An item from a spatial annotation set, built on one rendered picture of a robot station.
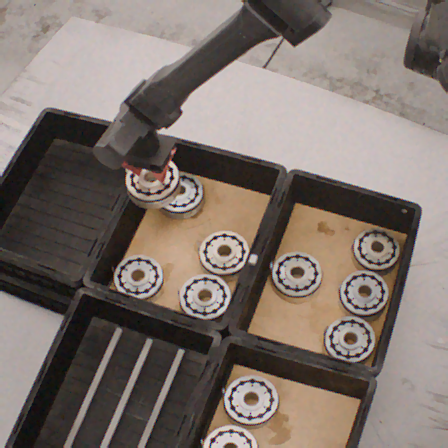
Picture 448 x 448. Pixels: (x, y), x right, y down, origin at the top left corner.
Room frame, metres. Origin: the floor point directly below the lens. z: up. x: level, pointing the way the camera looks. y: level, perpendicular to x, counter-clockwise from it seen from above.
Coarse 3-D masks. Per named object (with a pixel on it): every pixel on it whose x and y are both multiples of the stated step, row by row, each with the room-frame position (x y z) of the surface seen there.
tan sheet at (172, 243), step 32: (224, 192) 0.92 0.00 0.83; (256, 192) 0.92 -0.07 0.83; (160, 224) 0.85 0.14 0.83; (192, 224) 0.84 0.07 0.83; (224, 224) 0.84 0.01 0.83; (256, 224) 0.84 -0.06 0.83; (128, 256) 0.77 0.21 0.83; (160, 256) 0.77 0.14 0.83; (192, 256) 0.76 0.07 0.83; (224, 256) 0.76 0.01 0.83
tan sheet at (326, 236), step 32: (288, 224) 0.83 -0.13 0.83; (320, 224) 0.83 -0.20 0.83; (352, 224) 0.82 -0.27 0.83; (320, 256) 0.75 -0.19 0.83; (320, 288) 0.67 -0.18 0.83; (256, 320) 0.61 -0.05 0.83; (288, 320) 0.61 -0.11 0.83; (320, 320) 0.60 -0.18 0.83; (384, 320) 0.59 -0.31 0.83; (320, 352) 0.53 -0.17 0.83
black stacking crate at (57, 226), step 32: (64, 128) 1.10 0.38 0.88; (96, 128) 1.07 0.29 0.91; (32, 160) 1.02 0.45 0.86; (64, 160) 1.04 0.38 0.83; (96, 160) 1.03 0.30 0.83; (0, 192) 0.89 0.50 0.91; (32, 192) 0.95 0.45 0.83; (64, 192) 0.95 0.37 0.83; (96, 192) 0.94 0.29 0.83; (0, 224) 0.86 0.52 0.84; (32, 224) 0.86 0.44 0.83; (64, 224) 0.86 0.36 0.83; (96, 224) 0.86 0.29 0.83; (32, 256) 0.78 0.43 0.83; (64, 256) 0.78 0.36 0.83; (64, 288) 0.68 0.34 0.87
